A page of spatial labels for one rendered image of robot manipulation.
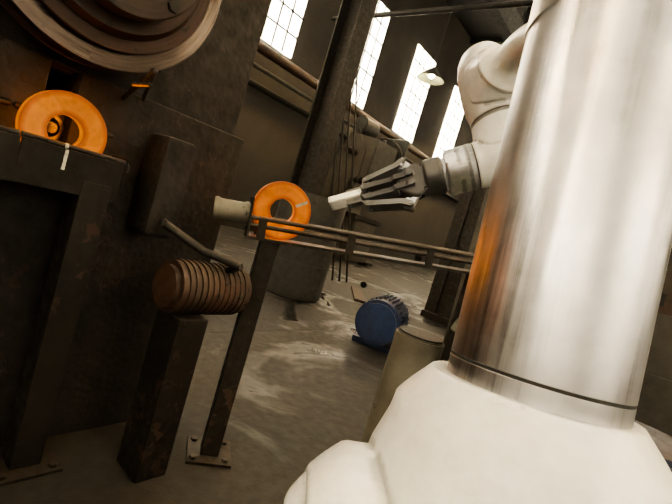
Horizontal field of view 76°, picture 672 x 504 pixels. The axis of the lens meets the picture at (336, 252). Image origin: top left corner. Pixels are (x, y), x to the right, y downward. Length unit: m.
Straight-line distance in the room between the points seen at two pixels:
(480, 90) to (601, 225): 0.67
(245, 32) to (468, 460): 1.32
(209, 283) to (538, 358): 0.88
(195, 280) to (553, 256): 0.88
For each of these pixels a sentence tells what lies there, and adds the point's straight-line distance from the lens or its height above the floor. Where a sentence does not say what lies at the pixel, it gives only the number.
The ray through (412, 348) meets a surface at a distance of 1.03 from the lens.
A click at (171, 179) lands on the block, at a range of 1.11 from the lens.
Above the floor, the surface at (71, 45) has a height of 0.89.
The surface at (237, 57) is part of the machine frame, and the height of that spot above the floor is 1.09.
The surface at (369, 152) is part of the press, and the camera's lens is 8.83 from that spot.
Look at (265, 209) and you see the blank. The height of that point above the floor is 0.70.
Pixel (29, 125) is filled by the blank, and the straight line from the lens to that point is 1.03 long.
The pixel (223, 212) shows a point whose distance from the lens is 1.14.
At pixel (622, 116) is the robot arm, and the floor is 0.81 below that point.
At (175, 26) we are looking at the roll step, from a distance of 1.08.
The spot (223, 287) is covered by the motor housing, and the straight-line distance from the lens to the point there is 1.08.
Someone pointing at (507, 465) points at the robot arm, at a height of 0.64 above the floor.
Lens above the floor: 0.72
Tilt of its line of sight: 4 degrees down
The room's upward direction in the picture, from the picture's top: 17 degrees clockwise
